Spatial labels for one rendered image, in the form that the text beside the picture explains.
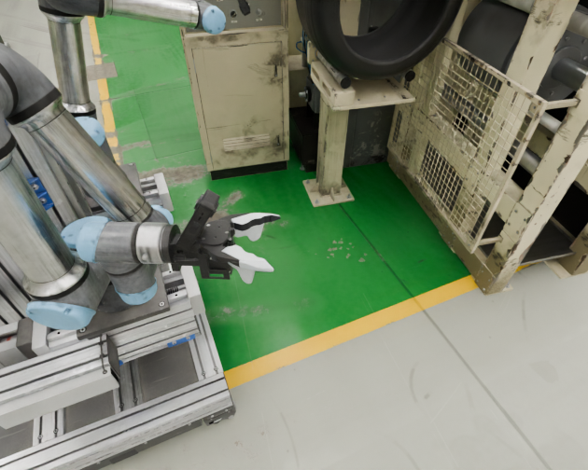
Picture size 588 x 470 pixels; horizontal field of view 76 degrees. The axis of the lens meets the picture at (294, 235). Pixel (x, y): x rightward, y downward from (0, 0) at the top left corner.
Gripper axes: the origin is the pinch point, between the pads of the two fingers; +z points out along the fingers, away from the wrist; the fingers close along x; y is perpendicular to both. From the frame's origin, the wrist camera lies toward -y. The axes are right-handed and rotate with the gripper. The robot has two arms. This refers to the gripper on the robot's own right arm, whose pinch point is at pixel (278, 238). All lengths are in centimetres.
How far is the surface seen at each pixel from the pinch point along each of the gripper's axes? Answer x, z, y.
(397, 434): -17, 41, 105
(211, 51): -160, -47, 2
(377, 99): -113, 34, 11
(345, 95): -105, 20, 7
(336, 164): -153, 22, 61
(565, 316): -72, 129, 98
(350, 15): -142, 22, -17
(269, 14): -172, -17, -13
